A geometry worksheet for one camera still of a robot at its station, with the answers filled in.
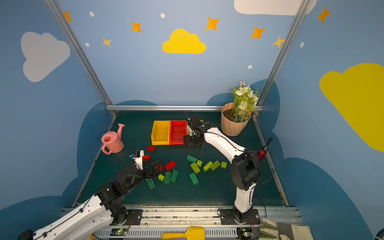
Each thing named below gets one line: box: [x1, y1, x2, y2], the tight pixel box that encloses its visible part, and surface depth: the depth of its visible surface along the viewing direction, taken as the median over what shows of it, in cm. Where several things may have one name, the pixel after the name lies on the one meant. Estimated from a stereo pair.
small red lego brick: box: [147, 145, 156, 153], surface depth 100 cm
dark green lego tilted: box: [170, 169, 179, 183], surface depth 88 cm
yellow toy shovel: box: [162, 226, 206, 240], surface depth 70 cm
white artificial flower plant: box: [232, 80, 260, 122], surface depth 95 cm
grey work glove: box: [258, 218, 314, 240], surface depth 72 cm
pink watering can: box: [101, 123, 125, 155], surface depth 95 cm
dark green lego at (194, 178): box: [189, 172, 199, 185], surface depth 88 cm
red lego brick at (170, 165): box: [164, 160, 177, 171], surface depth 94 cm
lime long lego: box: [190, 162, 201, 174], surface depth 92 cm
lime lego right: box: [209, 160, 221, 171], surface depth 94 cm
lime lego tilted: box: [203, 161, 213, 172], surface depth 92 cm
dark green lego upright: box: [163, 171, 172, 184], surface depth 88 cm
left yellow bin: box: [151, 120, 171, 146], surface depth 107 cm
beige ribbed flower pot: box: [220, 102, 252, 137], surface depth 100 cm
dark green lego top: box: [186, 155, 198, 163], surface depth 95 cm
